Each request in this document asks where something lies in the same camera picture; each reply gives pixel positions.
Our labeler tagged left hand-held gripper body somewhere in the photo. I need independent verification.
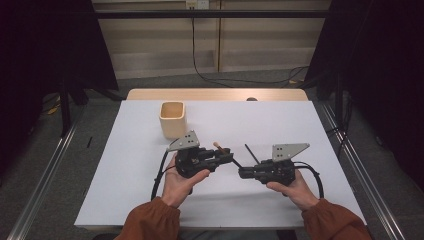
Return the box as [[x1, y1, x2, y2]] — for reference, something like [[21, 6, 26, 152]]
[[166, 129, 216, 179]]

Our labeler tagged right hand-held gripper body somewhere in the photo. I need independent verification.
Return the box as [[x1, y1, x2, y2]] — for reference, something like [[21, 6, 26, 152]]
[[256, 143, 311, 186]]

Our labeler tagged black brush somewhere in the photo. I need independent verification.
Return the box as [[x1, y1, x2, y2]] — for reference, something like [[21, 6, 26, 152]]
[[244, 143, 261, 165]]

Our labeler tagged wooden pen holder cup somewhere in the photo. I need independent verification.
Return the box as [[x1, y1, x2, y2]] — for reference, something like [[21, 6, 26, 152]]
[[158, 101, 188, 140]]

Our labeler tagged person's left hand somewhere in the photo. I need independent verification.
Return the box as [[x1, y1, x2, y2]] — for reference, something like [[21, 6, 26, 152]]
[[161, 153, 212, 209]]

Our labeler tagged person's right hand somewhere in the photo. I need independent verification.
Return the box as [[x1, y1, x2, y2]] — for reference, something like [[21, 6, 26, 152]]
[[265, 169, 320, 212]]

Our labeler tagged white table sheet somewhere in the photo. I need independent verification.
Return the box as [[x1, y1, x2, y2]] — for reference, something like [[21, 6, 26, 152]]
[[73, 99, 368, 231]]

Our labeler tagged black metal stand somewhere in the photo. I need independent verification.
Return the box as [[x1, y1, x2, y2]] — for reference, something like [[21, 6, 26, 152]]
[[334, 71, 344, 131], [58, 79, 73, 138]]

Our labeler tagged black horizontal bar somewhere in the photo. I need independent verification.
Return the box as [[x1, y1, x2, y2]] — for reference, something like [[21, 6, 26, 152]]
[[94, 9, 329, 19]]

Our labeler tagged black curtain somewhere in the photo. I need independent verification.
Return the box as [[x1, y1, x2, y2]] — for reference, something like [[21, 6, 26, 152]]
[[304, 0, 424, 193], [0, 0, 119, 188]]

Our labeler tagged left hand-held gripper cable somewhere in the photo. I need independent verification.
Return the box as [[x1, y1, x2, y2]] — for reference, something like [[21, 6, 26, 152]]
[[150, 149, 178, 201]]

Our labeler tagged hand-held gripper cable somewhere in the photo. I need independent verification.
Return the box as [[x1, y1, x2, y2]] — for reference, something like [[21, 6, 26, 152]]
[[293, 161, 325, 199], [150, 149, 178, 201]]

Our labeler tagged right hand-held gripper cable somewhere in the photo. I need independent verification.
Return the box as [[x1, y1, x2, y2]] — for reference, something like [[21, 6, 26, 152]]
[[293, 161, 325, 199]]

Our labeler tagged black floor cable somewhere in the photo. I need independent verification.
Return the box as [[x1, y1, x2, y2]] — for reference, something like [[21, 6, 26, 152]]
[[328, 96, 354, 159]]

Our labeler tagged black wall cable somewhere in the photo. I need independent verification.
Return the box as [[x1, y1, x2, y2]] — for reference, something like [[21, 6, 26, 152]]
[[191, 16, 309, 88]]

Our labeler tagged aluminium floor rail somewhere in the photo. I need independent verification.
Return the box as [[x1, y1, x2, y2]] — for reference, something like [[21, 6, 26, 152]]
[[321, 101, 406, 240], [6, 106, 86, 240]]

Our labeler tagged white wall socket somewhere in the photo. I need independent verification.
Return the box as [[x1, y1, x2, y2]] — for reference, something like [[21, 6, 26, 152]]
[[185, 0, 210, 10]]

